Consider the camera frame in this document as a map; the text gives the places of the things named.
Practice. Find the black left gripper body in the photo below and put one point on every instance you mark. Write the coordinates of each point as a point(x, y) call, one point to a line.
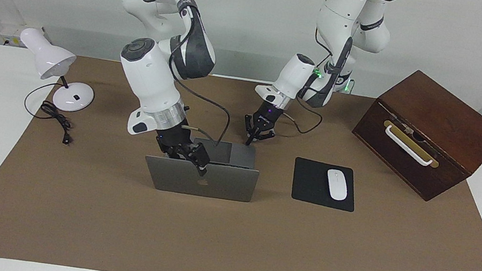
point(265, 115)

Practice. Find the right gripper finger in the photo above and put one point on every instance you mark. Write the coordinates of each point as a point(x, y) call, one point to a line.
point(181, 155)
point(201, 169)

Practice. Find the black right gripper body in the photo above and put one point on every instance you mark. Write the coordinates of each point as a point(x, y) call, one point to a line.
point(183, 139)

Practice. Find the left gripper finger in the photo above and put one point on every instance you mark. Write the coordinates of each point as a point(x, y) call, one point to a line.
point(250, 136)
point(267, 136)

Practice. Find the silver laptop with apple logo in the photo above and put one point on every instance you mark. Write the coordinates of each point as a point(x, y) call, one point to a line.
point(224, 183)

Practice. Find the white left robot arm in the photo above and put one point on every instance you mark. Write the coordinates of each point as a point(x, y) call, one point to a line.
point(295, 74)

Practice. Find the black mouse pad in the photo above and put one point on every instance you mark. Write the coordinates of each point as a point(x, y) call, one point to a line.
point(310, 184)

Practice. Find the brown table mat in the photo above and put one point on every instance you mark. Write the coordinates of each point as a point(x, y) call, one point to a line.
point(205, 245)

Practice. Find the white computer mouse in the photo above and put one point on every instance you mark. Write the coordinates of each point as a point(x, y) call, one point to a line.
point(337, 186)

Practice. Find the white desk lamp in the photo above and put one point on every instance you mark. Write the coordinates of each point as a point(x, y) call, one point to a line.
point(49, 56)

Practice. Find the dark brown wooden box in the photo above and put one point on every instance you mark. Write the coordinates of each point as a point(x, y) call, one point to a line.
point(445, 113)

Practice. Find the white power strip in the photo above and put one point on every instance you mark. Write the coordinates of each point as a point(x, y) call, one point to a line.
point(12, 32)

